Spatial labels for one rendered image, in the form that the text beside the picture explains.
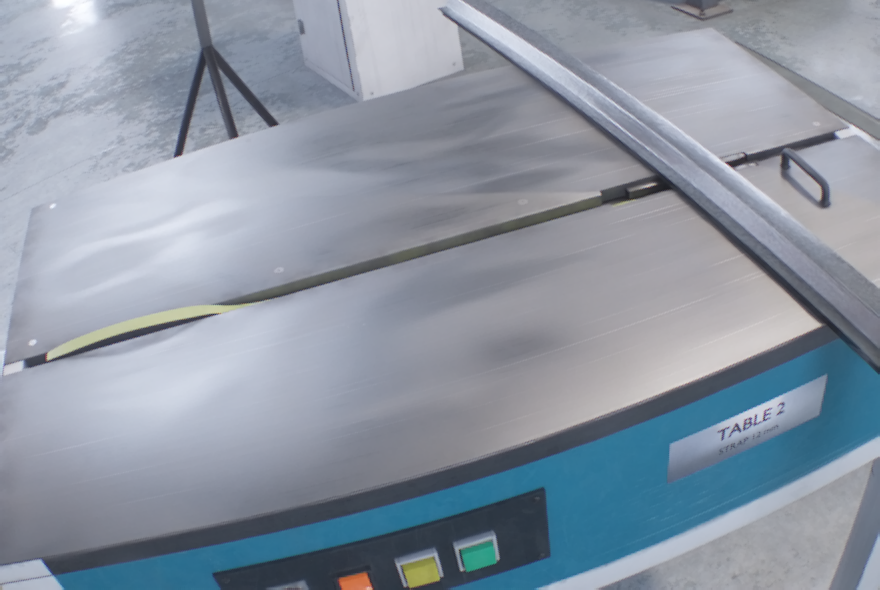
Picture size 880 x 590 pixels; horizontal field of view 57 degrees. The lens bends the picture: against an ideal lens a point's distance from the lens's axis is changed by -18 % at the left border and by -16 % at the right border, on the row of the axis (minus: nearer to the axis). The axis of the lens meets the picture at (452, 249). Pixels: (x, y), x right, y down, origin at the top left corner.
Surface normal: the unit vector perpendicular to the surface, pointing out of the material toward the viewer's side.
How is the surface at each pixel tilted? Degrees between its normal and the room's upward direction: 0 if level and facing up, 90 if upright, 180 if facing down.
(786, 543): 0
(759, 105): 0
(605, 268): 0
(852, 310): 75
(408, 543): 90
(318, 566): 90
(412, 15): 90
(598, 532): 90
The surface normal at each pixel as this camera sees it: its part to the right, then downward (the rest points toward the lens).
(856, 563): -0.95, 0.27
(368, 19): 0.51, 0.43
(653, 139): -0.92, 0.10
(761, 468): 0.29, 0.51
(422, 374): -0.14, -0.82
